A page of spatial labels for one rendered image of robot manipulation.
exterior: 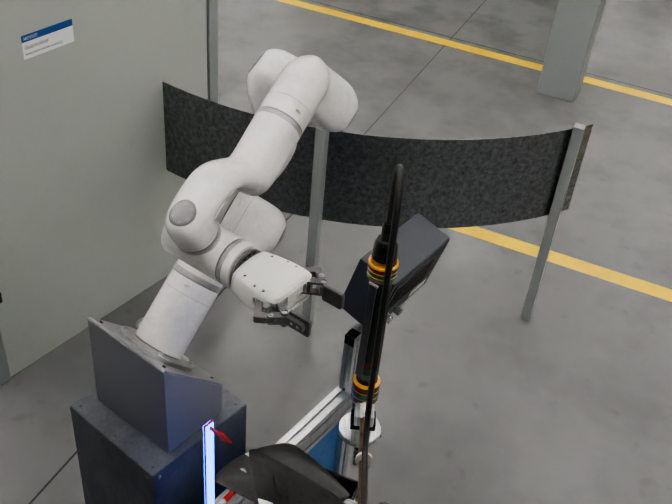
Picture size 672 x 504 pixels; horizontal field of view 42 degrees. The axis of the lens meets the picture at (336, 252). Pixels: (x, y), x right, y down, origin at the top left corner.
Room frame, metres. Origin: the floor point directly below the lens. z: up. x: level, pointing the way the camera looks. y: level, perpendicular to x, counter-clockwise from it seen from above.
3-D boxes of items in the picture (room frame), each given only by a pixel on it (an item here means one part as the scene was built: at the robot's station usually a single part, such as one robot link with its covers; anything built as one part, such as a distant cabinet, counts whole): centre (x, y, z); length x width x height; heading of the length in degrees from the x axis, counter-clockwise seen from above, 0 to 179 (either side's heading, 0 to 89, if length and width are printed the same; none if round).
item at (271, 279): (1.09, 0.10, 1.64); 0.11 x 0.10 x 0.07; 57
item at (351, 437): (0.97, -0.07, 1.49); 0.09 x 0.07 x 0.10; 1
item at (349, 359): (1.62, -0.06, 0.96); 0.03 x 0.03 x 0.20; 56
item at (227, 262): (1.13, 0.15, 1.64); 0.09 x 0.03 x 0.08; 147
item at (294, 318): (1.00, 0.06, 1.64); 0.07 x 0.03 x 0.03; 57
